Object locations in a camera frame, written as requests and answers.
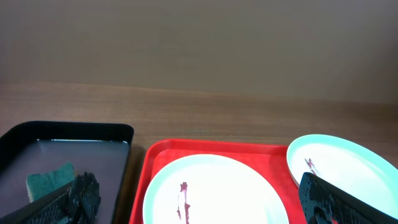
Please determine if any red plastic tray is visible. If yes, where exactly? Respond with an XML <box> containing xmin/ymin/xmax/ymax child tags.
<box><xmin>129</xmin><ymin>139</ymin><xmax>306</xmax><ymax>224</ymax></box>

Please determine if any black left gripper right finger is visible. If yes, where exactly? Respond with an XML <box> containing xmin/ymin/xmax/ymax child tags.
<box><xmin>298</xmin><ymin>172</ymin><xmax>397</xmax><ymax>224</ymax></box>

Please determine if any black water tray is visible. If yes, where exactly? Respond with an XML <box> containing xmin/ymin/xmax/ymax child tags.
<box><xmin>1</xmin><ymin>121</ymin><xmax>134</xmax><ymax>223</ymax></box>

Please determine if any pale blue plate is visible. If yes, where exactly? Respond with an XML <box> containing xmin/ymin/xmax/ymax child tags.
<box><xmin>142</xmin><ymin>154</ymin><xmax>289</xmax><ymax>224</ymax></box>

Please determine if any pale green plate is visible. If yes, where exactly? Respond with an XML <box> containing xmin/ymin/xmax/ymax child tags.
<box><xmin>286</xmin><ymin>134</ymin><xmax>397</xmax><ymax>218</ymax></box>

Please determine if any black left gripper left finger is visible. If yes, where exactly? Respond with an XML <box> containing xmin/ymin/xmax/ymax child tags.
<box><xmin>1</xmin><ymin>172</ymin><xmax>101</xmax><ymax>224</ymax></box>

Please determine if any green yellow sponge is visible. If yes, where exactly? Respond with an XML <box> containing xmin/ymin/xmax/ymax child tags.
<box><xmin>26</xmin><ymin>162</ymin><xmax>76</xmax><ymax>202</ymax></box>

